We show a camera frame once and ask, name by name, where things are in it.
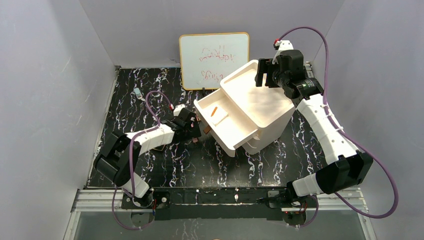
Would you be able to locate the brown leather drawer pull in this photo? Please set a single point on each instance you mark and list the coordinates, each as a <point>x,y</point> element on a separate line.
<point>207,129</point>

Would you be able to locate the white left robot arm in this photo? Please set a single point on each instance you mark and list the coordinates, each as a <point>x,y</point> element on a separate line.
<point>119,155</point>

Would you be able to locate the yellow framed whiteboard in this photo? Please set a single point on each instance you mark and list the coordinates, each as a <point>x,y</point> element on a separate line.
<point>206,59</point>

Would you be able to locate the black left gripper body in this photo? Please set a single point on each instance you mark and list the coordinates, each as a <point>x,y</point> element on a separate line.
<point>192,125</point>

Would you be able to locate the white top drawer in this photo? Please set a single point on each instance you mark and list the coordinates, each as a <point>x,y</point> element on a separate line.
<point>235,130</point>

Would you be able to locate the black gold compact case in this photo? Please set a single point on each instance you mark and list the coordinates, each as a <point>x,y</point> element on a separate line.
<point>160,148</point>

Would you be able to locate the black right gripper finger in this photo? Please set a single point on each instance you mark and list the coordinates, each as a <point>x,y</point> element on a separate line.
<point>262,68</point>
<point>269,82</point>

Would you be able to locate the white square makeup palette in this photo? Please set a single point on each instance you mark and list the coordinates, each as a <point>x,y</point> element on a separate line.
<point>218,115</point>

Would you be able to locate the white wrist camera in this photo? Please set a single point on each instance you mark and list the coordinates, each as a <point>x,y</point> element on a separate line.
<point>176,109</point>
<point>282,45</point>

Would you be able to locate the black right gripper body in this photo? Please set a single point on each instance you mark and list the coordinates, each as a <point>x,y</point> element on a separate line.
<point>269,74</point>

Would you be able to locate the small light blue eraser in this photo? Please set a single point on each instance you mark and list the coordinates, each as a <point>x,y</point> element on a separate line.
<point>138,93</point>

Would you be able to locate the aluminium rail frame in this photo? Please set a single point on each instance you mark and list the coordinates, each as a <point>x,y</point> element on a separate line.
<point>96,214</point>

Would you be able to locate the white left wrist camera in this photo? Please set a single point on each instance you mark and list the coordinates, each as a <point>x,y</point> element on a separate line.
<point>176,109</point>

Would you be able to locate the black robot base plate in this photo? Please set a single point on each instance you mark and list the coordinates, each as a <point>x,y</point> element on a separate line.
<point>269,203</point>

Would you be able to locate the white drawer organizer box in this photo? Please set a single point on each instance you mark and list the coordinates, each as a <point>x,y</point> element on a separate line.
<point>267,108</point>

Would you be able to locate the pink rectangular makeup stick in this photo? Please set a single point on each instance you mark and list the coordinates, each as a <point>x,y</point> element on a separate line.
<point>195,140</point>

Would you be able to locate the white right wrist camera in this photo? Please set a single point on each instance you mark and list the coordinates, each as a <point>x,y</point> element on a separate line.
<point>282,45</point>

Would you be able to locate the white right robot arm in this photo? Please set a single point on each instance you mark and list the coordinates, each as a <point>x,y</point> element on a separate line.
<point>347,165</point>

